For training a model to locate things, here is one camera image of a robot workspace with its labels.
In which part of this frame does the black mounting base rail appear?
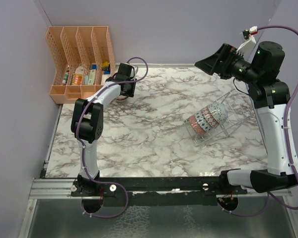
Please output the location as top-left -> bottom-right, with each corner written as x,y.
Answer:
71,176 -> 247,207

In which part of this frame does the dark blue patterned bowl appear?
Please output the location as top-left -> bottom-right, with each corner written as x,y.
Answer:
202,107 -> 219,128

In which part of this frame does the pink patterned bowl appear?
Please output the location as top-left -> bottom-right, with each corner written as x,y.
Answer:
116,95 -> 129,101

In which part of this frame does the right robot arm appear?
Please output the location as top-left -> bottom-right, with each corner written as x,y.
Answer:
195,41 -> 298,194

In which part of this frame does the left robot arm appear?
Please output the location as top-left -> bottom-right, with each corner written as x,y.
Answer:
71,63 -> 138,196

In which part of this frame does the orange plastic file organizer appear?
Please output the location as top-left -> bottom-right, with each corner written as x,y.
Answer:
46,26 -> 116,104

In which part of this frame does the light blue patterned bowl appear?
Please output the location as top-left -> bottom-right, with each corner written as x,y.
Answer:
194,112 -> 213,132

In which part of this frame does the white wire dish rack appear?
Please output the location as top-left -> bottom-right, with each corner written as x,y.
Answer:
184,89 -> 253,146

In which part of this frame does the aluminium frame rail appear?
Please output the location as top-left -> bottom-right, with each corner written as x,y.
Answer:
29,178 -> 82,199

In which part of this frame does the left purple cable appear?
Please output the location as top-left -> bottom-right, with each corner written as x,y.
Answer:
74,57 -> 149,219

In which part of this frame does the red floral bowl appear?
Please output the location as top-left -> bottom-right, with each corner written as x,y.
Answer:
188,115 -> 206,136

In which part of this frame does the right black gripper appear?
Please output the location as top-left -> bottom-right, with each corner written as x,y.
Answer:
196,43 -> 260,85

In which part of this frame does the grey white patterned bowl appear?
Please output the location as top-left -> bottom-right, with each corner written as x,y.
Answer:
208,103 -> 228,125

